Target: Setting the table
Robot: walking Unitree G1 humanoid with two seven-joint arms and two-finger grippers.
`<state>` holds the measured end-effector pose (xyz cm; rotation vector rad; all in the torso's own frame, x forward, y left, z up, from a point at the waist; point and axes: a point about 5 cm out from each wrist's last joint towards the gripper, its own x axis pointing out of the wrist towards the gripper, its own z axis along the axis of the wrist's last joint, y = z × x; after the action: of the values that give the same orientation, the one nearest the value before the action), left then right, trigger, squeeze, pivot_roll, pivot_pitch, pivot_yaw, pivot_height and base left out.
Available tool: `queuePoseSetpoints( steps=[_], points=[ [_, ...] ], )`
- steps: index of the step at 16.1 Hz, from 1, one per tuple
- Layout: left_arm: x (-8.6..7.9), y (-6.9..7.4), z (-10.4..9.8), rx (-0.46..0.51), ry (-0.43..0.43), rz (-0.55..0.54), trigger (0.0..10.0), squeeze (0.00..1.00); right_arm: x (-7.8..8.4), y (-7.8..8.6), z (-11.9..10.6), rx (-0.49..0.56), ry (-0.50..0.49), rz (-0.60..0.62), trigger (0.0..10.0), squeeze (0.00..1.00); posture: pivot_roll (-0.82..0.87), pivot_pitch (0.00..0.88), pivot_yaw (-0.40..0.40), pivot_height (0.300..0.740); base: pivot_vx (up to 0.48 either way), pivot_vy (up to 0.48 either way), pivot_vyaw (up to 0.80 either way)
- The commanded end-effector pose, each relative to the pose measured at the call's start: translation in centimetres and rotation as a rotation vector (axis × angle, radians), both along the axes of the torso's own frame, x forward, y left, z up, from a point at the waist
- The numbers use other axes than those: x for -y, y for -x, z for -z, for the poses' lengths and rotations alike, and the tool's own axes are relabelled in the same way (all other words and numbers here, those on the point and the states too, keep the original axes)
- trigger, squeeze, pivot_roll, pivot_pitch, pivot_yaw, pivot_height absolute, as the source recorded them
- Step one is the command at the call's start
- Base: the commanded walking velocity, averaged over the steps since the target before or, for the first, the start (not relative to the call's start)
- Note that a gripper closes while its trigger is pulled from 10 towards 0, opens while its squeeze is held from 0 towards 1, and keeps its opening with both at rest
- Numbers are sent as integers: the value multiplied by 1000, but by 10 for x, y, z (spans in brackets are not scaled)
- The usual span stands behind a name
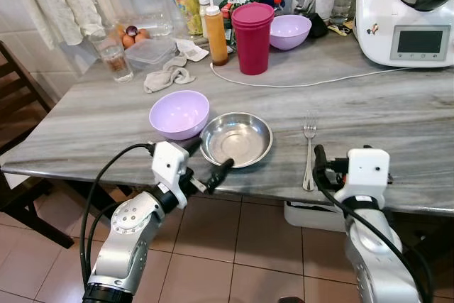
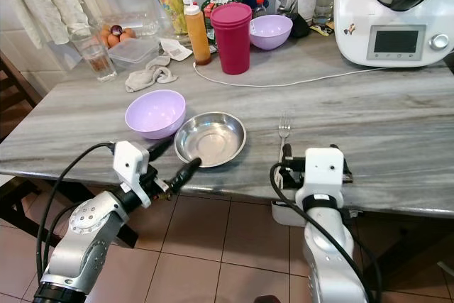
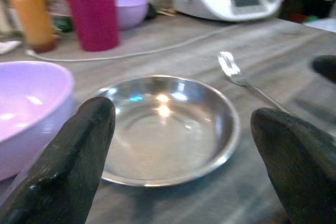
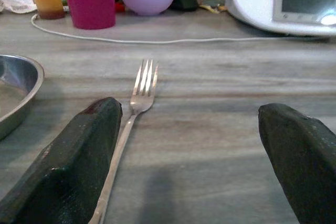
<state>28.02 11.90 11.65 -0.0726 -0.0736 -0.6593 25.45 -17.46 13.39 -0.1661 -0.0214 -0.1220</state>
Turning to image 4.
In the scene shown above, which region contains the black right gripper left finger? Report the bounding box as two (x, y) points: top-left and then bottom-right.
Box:
(0, 97), (123, 224)

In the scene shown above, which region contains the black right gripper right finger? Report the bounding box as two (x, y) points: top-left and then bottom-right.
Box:
(258, 102), (336, 224)

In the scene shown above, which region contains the silver metal fork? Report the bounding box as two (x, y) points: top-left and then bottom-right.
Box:
(88, 59), (159, 224)

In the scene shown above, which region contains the round steel plate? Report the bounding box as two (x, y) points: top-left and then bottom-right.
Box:
(0, 54), (45, 141)

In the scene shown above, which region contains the white kitchen appliance with display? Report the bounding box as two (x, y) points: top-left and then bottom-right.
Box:
(225, 0), (336, 37)

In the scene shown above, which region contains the crumpled white plastic bag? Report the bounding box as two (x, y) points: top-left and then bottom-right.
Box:
(0, 0), (37, 14)

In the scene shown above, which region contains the white cable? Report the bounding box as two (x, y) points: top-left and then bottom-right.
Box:
(30, 13), (326, 45)

